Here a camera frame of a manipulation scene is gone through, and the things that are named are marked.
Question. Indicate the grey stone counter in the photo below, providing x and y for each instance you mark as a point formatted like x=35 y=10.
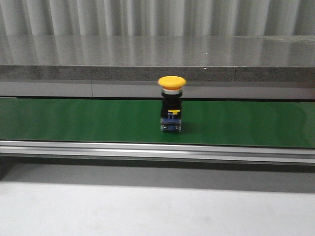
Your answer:
x=215 y=67

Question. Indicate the white pleated curtain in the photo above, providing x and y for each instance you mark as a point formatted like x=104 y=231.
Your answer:
x=157 y=17

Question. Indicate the green conveyor belt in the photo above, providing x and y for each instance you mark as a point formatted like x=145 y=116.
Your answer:
x=212 y=131

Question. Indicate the yellow mushroom push button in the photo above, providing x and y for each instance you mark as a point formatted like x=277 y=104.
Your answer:
x=171 y=110

